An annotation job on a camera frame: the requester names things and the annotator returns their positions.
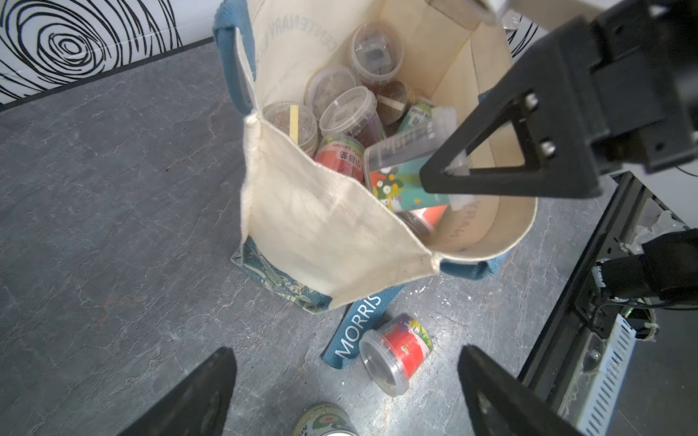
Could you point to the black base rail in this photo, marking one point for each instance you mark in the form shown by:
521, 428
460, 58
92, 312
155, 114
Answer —
609, 279

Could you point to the white slotted cable duct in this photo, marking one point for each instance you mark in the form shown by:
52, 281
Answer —
607, 380

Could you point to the grey label seed jar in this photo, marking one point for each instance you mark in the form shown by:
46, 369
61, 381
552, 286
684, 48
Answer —
324, 419

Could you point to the clear purple seed jar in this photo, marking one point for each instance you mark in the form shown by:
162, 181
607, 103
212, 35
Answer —
354, 114

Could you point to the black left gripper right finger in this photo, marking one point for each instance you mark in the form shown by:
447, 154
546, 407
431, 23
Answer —
499, 405

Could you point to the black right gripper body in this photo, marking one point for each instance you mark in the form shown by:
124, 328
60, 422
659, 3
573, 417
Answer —
625, 91

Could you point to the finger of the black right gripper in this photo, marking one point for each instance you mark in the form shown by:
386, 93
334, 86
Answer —
533, 132

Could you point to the red label seed jar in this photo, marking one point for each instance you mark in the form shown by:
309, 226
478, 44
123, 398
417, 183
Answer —
393, 353

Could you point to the clear jar dark seeds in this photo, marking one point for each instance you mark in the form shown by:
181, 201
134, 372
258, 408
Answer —
376, 53

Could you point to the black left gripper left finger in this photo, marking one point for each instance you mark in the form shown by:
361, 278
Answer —
198, 405

